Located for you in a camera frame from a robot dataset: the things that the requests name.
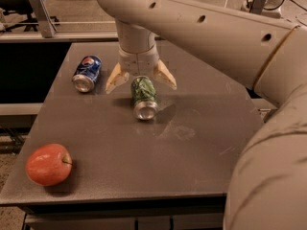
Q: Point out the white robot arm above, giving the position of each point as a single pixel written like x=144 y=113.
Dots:
x=268 y=188

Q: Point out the green soda can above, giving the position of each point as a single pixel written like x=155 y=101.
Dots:
x=144 y=100

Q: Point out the metal rail beam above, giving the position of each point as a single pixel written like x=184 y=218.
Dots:
x=35 y=37

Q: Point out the right metal bracket post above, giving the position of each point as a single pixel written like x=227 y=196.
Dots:
x=256 y=6

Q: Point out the blue Pepsi can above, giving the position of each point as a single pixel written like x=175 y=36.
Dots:
x=87 y=73

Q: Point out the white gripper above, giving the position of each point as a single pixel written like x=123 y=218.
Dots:
x=138 y=62

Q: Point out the metal bracket post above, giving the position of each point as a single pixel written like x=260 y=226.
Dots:
x=256 y=6
x=45 y=25

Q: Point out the black office chair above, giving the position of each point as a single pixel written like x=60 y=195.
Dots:
x=21 y=7

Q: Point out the red apple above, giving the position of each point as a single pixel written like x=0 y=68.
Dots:
x=49 y=165

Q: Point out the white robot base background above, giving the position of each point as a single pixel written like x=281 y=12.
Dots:
x=272 y=8

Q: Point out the left metal bracket post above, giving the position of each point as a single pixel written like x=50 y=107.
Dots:
x=45 y=25

